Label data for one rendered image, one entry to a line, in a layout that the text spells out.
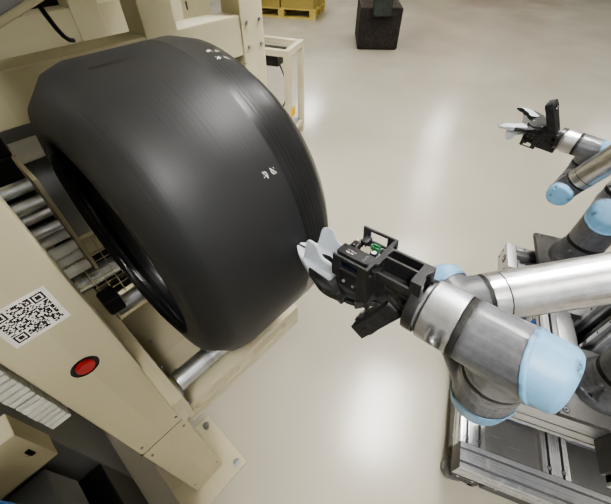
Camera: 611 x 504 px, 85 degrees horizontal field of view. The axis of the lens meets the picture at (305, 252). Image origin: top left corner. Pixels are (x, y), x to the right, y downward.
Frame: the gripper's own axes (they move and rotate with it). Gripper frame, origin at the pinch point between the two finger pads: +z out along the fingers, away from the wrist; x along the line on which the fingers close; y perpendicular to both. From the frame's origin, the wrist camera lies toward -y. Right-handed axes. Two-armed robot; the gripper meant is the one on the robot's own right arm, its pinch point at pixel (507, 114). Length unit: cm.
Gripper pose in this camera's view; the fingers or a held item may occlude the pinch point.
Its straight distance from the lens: 153.7
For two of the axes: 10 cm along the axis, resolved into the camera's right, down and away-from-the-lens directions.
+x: 7.2, -5.9, 3.7
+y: 1.0, 6.1, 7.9
